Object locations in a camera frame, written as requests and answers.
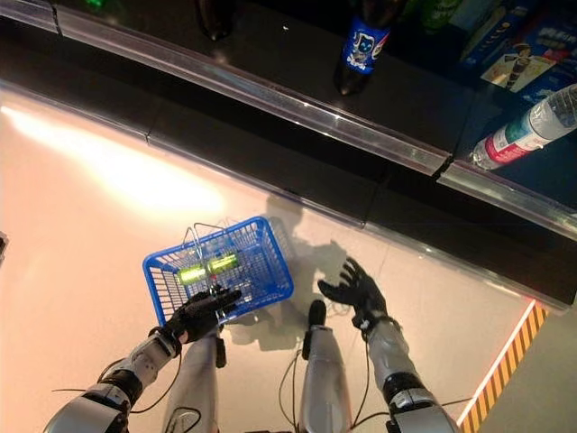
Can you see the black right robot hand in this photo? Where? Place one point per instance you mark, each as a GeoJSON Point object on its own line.
{"type": "Point", "coordinates": [365, 297]}

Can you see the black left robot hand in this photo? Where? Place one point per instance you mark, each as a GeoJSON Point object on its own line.
{"type": "Point", "coordinates": [198, 315]}

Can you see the blue plastic shopping basket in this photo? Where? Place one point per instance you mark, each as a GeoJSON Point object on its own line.
{"type": "Point", "coordinates": [266, 270]}

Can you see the cola bottle blue label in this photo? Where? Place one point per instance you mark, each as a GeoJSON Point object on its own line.
{"type": "Point", "coordinates": [360, 49]}

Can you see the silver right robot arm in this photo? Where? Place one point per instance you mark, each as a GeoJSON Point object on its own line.
{"type": "Point", "coordinates": [392, 361]}

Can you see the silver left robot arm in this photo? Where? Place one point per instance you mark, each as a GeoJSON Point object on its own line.
{"type": "Point", "coordinates": [135, 365]}

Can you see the green drink can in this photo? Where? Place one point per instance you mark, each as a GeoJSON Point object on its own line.
{"type": "Point", "coordinates": [437, 15]}
{"type": "Point", "coordinates": [223, 263]}

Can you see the black right robot foot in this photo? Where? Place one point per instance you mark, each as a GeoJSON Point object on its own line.
{"type": "Point", "coordinates": [317, 311]}

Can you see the silver left robot leg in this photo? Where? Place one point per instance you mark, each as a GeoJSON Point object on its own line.
{"type": "Point", "coordinates": [194, 383]}

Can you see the silver robot leg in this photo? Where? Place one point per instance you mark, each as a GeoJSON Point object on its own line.
{"type": "Point", "coordinates": [194, 383]}
{"type": "Point", "coordinates": [324, 370]}

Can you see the silver right robot leg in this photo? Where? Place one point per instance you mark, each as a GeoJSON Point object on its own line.
{"type": "Point", "coordinates": [324, 370]}

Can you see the yellow black hazard tape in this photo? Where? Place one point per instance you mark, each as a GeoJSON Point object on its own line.
{"type": "Point", "coordinates": [505, 365]}

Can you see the black low base shelf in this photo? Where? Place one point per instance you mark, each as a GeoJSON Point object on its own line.
{"type": "Point", "coordinates": [270, 153]}

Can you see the clear water bottle red label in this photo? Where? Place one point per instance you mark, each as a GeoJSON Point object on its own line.
{"type": "Point", "coordinates": [523, 131]}

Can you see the black shelf board with bottles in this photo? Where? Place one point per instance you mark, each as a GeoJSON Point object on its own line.
{"type": "Point", "coordinates": [279, 58]}

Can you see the blue cookie box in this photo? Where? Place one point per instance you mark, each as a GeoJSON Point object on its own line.
{"type": "Point", "coordinates": [536, 63]}
{"type": "Point", "coordinates": [491, 31]}

